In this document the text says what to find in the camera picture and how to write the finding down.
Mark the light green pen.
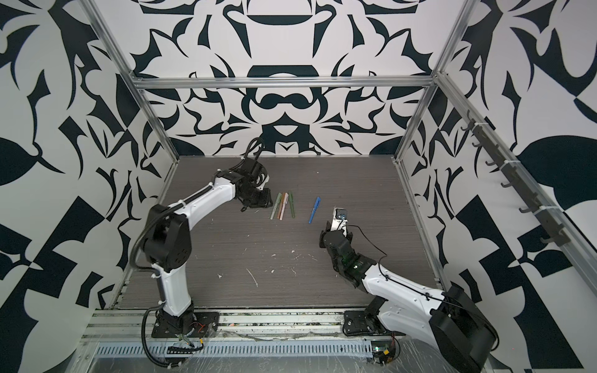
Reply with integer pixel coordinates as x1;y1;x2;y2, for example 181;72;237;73
270;193;282;220

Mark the pink pen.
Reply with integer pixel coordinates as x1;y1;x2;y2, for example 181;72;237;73
280;192;289;221

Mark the dark green pen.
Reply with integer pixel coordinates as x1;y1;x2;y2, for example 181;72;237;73
289;191;295;219

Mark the blue pen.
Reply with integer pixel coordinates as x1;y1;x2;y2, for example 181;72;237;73
308;196;321;224

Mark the orange pen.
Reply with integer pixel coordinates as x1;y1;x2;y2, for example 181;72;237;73
276;193;285;220

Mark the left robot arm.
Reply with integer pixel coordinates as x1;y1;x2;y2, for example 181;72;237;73
129;138;273;369

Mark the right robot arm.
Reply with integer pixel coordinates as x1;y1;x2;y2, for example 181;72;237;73
320;222;499;372

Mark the white paper strip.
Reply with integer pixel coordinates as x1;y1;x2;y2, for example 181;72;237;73
246;268;259;288

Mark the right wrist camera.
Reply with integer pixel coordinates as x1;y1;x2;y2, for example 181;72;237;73
331;208;348;235

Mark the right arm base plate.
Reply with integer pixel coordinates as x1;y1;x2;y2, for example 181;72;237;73
342;311;406;337

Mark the white cable duct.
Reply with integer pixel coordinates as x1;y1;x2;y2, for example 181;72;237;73
95;341;374;359

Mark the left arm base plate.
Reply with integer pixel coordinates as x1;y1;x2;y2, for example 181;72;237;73
151;312;220;338

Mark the aluminium front rail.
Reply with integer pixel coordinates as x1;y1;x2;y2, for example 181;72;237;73
81;307;364;344

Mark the wall hook rack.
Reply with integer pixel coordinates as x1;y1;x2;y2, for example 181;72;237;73
463;117;572;247

